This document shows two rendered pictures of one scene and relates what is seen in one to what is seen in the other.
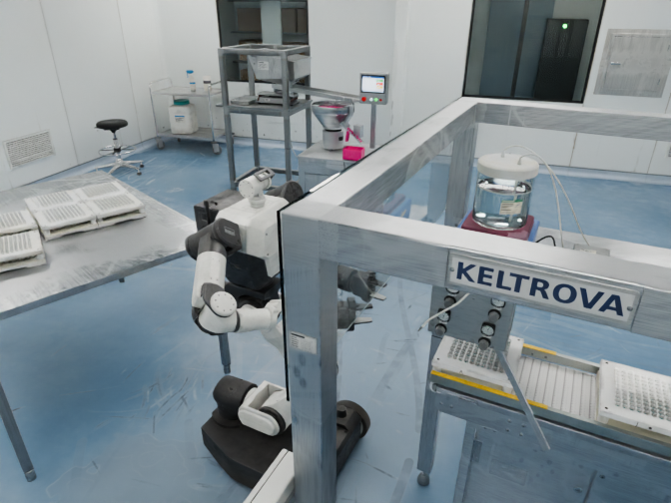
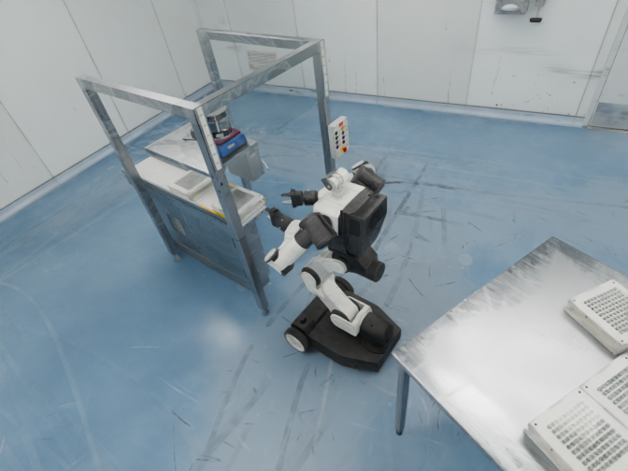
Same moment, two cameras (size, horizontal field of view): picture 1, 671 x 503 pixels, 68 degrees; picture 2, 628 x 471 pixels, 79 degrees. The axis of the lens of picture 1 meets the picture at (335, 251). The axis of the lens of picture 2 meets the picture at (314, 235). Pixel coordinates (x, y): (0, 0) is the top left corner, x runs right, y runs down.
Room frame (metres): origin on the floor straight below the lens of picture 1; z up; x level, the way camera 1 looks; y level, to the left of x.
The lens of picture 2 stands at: (3.07, 0.57, 2.33)
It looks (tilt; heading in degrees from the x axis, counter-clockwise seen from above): 42 degrees down; 197
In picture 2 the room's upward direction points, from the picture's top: 9 degrees counter-clockwise
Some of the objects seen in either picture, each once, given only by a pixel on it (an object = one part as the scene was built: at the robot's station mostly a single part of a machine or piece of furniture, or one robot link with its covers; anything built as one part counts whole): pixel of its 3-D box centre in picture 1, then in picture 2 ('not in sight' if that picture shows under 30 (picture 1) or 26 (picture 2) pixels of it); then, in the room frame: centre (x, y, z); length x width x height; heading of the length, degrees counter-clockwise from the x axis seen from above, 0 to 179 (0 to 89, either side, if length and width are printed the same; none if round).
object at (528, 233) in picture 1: (495, 236); not in sight; (1.25, -0.44, 1.32); 0.21 x 0.20 x 0.09; 154
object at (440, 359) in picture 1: (479, 351); (236, 201); (1.28, -0.46, 0.90); 0.25 x 0.24 x 0.02; 154
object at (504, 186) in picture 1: (503, 188); not in sight; (1.26, -0.45, 1.46); 0.15 x 0.15 x 0.19
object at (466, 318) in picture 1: (473, 302); (243, 160); (1.18, -0.39, 1.14); 0.22 x 0.11 x 0.20; 64
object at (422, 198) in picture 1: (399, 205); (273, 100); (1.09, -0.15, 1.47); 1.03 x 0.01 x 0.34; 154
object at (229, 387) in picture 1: (276, 425); (348, 321); (1.64, 0.26, 0.19); 0.64 x 0.52 x 0.33; 63
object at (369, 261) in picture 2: (246, 295); (357, 258); (1.69, 0.36, 0.85); 0.28 x 0.13 x 0.18; 63
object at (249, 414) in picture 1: (269, 407); (350, 315); (1.66, 0.29, 0.28); 0.21 x 0.20 x 0.13; 63
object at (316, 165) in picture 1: (342, 193); not in sight; (4.17, -0.06, 0.38); 0.63 x 0.57 x 0.76; 72
